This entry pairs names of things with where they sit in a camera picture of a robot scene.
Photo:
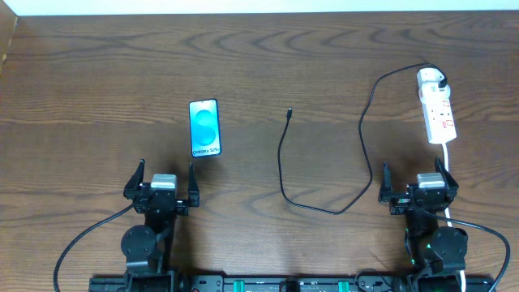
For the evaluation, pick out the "blue Samsung Galaxy smartphone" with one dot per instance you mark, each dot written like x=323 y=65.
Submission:
x=205 y=128

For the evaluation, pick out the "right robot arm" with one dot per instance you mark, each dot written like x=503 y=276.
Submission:
x=437 y=252

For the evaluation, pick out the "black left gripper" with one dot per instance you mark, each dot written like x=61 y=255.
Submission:
x=160 y=199

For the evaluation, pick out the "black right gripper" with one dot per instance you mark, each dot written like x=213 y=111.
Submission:
x=419 y=196

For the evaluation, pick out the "white charger plug adapter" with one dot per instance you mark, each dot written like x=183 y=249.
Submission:
x=432 y=82

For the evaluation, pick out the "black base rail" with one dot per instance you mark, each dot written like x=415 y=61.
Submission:
x=218 y=283

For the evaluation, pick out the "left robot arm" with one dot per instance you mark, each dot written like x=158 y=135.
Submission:
x=147 y=247

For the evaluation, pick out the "white power strip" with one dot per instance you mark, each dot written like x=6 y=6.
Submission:
x=438 y=116

